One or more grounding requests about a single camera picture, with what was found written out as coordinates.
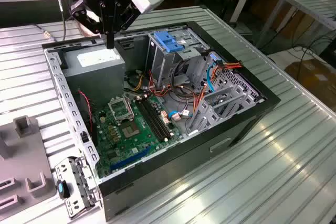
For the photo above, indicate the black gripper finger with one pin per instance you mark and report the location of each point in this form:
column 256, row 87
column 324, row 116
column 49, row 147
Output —
column 128, row 15
column 86, row 18

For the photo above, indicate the grey metal disk bay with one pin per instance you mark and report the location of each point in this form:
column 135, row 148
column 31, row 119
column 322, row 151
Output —
column 207, row 108

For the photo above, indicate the blue plastic drive latch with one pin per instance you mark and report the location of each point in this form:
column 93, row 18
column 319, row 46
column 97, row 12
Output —
column 165, row 41

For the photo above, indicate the grey optical drive cage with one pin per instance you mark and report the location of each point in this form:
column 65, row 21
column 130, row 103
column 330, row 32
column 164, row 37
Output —
column 160, row 64

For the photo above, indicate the grey power supply unit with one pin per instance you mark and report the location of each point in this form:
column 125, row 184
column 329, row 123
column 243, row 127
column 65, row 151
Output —
column 97, row 82

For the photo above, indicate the black RAM slot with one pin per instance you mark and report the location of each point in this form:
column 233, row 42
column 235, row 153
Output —
column 148, row 119
column 152, row 119
column 157, row 119
column 161, row 119

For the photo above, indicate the CPU socket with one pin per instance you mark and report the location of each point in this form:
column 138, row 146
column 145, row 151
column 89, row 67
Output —
column 130, row 129

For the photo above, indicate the black case rim clip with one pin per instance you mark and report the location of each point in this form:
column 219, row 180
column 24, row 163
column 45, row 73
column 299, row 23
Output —
column 83, row 136

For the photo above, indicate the green motherboard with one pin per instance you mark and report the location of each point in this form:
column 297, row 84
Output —
column 123, row 153

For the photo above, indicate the blue expansion slot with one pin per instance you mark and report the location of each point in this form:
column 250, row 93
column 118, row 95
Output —
column 131, row 159

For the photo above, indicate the grey parts rack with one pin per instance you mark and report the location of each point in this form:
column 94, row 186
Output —
column 23, row 155

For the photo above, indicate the black open PC case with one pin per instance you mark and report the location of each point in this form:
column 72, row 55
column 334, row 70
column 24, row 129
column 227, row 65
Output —
column 183, row 161

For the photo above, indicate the metal slat side table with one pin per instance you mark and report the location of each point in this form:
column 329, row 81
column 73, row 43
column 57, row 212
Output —
column 309, row 3

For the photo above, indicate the brown cardboard box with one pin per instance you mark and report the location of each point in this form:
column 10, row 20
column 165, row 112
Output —
column 315, row 77

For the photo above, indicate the metal expansion bracket plate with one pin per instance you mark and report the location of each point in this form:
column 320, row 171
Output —
column 61, row 169

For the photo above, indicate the black blue bracket latch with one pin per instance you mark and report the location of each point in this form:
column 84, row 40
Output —
column 61, row 188

